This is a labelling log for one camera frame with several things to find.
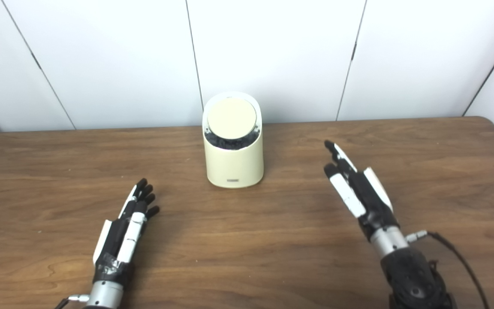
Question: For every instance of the black bin liner bag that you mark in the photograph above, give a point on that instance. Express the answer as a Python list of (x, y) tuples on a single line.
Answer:
[(225, 143)]

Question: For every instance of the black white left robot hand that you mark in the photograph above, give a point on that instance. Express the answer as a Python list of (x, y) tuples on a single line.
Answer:
[(120, 240)]

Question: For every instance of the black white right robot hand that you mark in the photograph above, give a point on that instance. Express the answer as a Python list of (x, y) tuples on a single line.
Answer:
[(365, 193)]

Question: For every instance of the cream round bin lid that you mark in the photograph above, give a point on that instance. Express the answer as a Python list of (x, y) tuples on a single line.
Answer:
[(231, 118)]

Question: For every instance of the cream desktop trash bin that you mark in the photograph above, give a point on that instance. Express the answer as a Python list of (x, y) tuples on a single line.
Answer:
[(234, 165)]

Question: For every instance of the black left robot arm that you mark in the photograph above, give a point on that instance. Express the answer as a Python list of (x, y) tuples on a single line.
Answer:
[(103, 296)]

